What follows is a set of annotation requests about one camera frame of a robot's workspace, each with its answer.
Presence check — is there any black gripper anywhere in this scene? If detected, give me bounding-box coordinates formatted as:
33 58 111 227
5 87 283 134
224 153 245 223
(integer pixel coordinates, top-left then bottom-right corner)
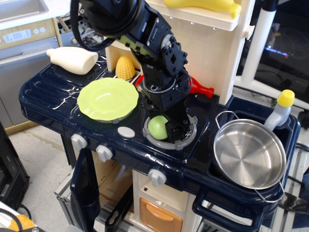
141 74 192 143

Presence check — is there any light green toy pear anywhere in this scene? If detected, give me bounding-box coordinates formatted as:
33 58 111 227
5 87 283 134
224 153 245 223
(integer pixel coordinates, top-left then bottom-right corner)
148 116 168 140

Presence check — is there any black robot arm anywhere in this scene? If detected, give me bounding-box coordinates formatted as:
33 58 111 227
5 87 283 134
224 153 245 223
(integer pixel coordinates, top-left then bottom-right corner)
70 0 191 142

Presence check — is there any light green toy plate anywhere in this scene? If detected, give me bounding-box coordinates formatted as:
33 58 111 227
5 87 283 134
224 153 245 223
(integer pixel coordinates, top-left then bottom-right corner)
77 77 139 121

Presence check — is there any grey oval button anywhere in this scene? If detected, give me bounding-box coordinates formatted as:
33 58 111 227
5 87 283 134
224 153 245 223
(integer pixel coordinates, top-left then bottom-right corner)
117 127 135 139

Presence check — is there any red toy ketchup bottle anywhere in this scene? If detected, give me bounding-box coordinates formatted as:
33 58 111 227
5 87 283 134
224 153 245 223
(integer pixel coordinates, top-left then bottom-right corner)
188 77 214 99

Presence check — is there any red toy sushi piece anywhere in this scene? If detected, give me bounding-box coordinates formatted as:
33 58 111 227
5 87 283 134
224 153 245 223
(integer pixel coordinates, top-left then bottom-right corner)
135 75 144 92

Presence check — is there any grey right stove knob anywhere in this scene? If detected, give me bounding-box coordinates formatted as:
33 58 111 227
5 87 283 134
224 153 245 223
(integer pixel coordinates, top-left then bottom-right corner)
148 169 167 187

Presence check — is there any grey stove knob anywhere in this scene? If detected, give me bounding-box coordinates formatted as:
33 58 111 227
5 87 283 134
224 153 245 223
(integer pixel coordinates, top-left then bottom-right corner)
71 133 87 151
96 145 113 162
148 169 167 187

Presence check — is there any yellow toy corn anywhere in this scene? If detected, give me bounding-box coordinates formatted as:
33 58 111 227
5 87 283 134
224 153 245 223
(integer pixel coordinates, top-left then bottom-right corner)
115 56 135 80

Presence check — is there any grey middle stove knob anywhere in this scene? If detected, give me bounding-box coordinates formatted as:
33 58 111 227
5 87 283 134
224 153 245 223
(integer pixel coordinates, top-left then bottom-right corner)
96 145 113 162

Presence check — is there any toy kitchen play set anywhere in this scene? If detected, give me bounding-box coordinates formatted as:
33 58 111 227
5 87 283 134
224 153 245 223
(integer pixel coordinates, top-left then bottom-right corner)
19 0 300 232

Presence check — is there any grey left stove knob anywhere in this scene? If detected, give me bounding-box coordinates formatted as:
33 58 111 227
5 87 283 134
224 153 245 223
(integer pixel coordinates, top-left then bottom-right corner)
71 133 87 151

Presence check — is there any stainless steel pot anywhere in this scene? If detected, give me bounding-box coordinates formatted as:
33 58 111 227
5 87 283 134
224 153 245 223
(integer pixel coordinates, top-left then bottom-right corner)
212 113 287 203

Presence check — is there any orange toy drawer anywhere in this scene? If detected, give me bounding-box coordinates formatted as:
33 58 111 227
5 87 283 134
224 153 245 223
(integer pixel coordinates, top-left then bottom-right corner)
140 198 183 232

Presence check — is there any white toy mayonnaise bottle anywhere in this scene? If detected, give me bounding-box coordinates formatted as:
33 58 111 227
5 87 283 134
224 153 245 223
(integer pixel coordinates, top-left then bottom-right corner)
46 47 98 75

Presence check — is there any dark blue oven door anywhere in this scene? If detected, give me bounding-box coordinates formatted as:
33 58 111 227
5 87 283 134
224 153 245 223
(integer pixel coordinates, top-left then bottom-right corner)
70 148 100 232

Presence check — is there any grey toy faucet yellow cap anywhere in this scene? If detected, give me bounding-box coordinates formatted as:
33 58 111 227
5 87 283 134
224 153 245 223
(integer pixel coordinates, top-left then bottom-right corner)
264 89 295 131

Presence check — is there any yellow toy banana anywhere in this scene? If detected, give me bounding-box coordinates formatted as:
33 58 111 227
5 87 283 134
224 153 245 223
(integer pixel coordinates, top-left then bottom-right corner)
164 0 242 18

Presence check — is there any black computer case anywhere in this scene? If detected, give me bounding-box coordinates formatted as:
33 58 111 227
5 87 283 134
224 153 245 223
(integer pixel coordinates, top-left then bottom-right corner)
0 126 29 210

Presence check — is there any yellow sponge object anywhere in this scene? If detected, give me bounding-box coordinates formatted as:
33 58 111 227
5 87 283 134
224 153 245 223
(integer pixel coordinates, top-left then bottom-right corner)
8 215 36 232

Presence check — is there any grey toy burner ring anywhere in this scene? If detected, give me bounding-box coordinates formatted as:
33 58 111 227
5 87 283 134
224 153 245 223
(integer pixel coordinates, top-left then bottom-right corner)
142 113 198 151

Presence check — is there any white pipe frame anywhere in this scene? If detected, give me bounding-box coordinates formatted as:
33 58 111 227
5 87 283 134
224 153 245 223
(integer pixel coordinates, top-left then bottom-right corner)
235 0 309 110

